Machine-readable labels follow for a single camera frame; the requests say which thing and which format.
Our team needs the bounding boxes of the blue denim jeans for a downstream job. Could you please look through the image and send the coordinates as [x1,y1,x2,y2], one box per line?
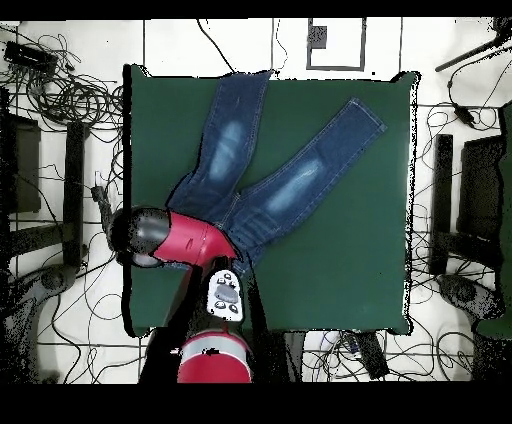
[163,70,388,277]

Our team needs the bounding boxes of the dark flat panel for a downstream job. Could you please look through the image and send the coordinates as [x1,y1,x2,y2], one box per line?
[7,115,42,214]
[457,135,505,241]

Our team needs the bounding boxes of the dark green table cloth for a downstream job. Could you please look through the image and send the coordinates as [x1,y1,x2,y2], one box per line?
[122,63,419,337]

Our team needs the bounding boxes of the black power strip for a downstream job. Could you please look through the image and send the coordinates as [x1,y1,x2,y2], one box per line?
[351,330,389,380]
[90,184,121,249]

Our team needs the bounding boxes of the black stand bar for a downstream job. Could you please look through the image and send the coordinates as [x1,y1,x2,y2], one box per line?
[62,121,86,268]
[429,133,454,275]

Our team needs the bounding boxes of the grey tripod base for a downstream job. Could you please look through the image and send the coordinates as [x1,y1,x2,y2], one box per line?
[15,263,79,305]
[437,273,505,321]

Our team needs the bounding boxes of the black power adapter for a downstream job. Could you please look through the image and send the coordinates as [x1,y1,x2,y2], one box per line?
[453,103,476,127]

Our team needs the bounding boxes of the thin black rod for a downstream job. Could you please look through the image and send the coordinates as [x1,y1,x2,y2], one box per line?
[434,33,512,73]

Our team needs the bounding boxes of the black electronics box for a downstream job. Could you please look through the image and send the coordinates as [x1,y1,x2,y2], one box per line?
[3,40,59,75]

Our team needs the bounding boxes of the grey rectangular frame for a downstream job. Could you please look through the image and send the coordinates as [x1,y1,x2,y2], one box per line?
[306,17,368,72]

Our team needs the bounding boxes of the tangled black cables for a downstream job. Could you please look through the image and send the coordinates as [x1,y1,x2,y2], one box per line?
[0,31,125,133]

